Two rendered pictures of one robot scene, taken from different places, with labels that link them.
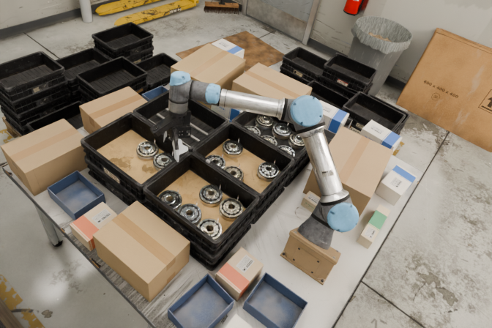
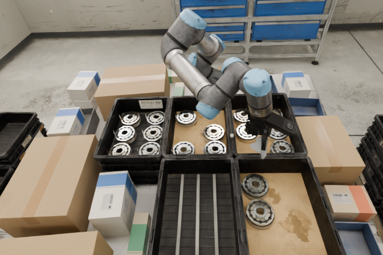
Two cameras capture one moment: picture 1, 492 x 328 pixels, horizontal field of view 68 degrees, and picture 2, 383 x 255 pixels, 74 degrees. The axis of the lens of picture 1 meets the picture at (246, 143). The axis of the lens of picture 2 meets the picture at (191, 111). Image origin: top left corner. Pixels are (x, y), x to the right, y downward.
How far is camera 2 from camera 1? 1.76 m
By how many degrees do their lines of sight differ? 75
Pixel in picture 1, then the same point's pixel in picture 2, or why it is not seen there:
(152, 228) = (312, 139)
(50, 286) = not seen: outside the picture
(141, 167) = (278, 203)
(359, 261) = not seen: hidden behind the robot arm
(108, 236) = (351, 156)
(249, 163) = (187, 135)
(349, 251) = not seen: hidden behind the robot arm
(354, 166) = (142, 76)
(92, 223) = (353, 197)
